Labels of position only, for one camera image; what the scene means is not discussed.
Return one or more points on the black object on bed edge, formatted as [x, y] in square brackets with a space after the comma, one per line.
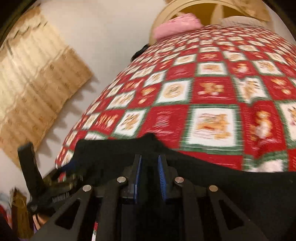
[139, 52]

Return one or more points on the left hand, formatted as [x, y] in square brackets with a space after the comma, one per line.
[40, 220]

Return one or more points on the beige side window curtain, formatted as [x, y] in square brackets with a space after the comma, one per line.
[39, 73]

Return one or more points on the beige curtain by headboard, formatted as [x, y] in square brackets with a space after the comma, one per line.
[254, 8]

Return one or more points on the striped pillow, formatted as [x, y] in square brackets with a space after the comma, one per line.
[242, 21]

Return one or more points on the cream wooden headboard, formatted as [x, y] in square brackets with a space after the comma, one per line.
[209, 12]

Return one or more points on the pink folded blanket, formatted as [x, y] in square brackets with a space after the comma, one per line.
[181, 24]

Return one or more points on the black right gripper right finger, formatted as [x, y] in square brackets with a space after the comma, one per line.
[204, 213]

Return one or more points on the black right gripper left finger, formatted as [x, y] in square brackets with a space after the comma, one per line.
[91, 213]

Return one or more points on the red green patchwork quilt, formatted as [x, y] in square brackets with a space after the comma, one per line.
[225, 95]

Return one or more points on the black pants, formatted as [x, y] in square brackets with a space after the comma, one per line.
[268, 199]

